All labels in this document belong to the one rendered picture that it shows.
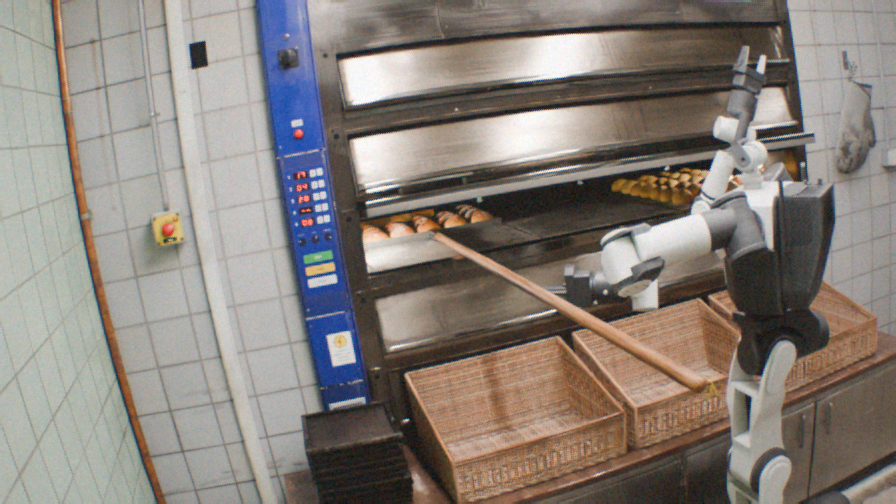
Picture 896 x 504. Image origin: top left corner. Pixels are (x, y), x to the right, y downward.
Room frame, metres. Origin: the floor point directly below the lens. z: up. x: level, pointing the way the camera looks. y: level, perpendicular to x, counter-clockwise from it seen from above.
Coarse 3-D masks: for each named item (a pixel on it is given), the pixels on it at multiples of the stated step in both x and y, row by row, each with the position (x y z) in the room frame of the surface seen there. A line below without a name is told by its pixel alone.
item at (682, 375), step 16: (448, 240) 2.59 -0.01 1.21; (480, 256) 2.26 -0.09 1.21; (496, 272) 2.08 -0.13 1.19; (512, 272) 2.00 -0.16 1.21; (528, 288) 1.85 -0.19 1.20; (560, 304) 1.66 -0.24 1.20; (576, 320) 1.56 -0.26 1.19; (592, 320) 1.50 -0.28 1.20; (608, 336) 1.41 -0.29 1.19; (624, 336) 1.37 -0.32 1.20; (640, 352) 1.28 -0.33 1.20; (656, 352) 1.25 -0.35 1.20; (656, 368) 1.22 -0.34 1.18; (672, 368) 1.17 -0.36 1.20; (688, 384) 1.11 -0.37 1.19; (704, 384) 1.09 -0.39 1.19
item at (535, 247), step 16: (624, 224) 2.56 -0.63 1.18; (656, 224) 2.58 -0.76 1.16; (544, 240) 2.49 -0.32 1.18; (560, 240) 2.48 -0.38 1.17; (576, 240) 2.50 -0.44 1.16; (592, 240) 2.51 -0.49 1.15; (464, 256) 2.42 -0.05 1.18; (496, 256) 2.43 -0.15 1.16; (512, 256) 2.44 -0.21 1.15; (528, 256) 2.45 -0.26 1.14; (384, 272) 2.36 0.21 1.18; (400, 272) 2.35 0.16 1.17; (416, 272) 2.36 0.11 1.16; (432, 272) 2.37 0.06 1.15; (448, 272) 2.38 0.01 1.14
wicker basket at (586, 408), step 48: (432, 384) 2.31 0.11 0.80; (480, 384) 2.34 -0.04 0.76; (528, 384) 2.37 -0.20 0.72; (576, 384) 2.32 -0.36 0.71; (432, 432) 2.04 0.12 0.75; (480, 432) 2.29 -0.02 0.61; (528, 432) 2.27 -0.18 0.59; (576, 432) 1.96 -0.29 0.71; (624, 432) 2.00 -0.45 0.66; (480, 480) 1.88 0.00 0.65; (528, 480) 1.91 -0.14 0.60
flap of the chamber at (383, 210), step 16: (768, 144) 2.55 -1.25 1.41; (784, 144) 2.58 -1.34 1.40; (800, 144) 2.60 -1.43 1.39; (656, 160) 2.42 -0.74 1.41; (672, 160) 2.44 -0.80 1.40; (688, 160) 2.45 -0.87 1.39; (560, 176) 2.33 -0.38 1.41; (576, 176) 2.34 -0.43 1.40; (592, 176) 2.36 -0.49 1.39; (464, 192) 2.25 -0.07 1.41; (480, 192) 2.27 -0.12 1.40; (496, 192) 2.28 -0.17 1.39; (384, 208) 2.19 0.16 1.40; (400, 208) 2.20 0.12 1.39; (416, 208) 2.22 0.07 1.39
